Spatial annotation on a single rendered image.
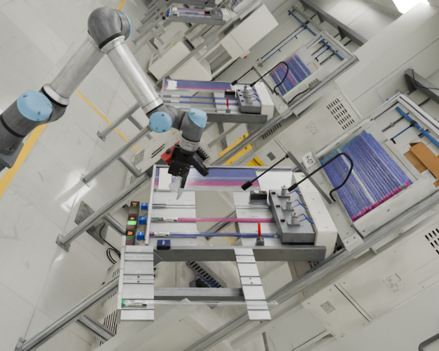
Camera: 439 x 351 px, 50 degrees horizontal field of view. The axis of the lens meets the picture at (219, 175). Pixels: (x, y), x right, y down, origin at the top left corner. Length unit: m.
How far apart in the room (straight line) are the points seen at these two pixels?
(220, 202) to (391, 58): 2.59
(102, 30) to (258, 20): 4.75
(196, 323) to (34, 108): 1.08
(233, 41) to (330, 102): 3.28
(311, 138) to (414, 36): 2.24
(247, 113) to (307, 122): 0.41
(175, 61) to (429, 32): 3.05
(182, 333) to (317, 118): 1.76
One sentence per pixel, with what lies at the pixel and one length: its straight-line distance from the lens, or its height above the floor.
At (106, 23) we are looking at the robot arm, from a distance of 1.72.
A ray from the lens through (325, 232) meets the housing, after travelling 1.92.
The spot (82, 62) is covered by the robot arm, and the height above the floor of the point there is 0.97.
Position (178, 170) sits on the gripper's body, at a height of 0.97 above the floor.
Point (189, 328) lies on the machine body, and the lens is 2.14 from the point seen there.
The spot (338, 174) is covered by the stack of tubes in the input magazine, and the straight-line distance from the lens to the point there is 2.19.
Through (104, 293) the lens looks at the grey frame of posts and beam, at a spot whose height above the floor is 0.48.
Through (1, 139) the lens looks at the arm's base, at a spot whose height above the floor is 0.60.
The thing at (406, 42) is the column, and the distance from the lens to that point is 5.25.
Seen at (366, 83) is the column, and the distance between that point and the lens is 5.21.
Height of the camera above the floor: 1.57
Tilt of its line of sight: 15 degrees down
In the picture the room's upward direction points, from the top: 53 degrees clockwise
